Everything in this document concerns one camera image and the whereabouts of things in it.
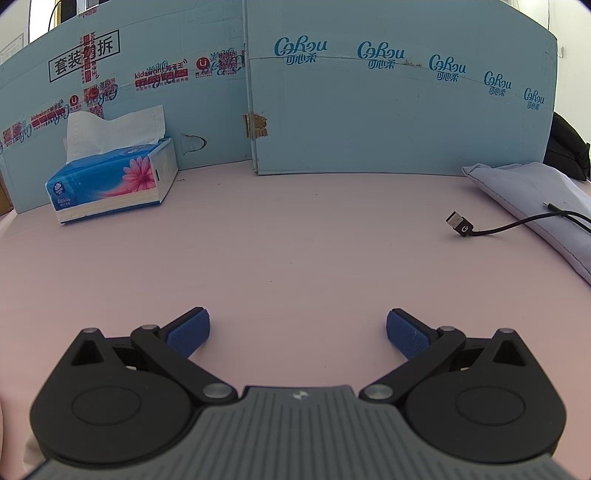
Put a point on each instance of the black bag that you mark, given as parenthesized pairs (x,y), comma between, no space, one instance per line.
(568,147)

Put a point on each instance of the white wall notice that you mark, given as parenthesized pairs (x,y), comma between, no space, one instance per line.
(11,45)

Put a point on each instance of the lavender pillow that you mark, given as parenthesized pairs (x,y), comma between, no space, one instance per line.
(568,249)

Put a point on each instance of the blue tissue pack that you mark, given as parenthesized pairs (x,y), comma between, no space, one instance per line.
(106,180)

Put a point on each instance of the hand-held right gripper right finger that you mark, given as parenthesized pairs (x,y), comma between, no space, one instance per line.
(408,334)

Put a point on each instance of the white cloth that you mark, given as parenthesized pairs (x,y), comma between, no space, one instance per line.
(34,454)

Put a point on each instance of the blue cardboard panel red print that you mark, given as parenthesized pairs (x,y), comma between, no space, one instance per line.
(175,115)

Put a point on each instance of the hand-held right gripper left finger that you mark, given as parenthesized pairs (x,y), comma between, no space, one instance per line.
(189,332)

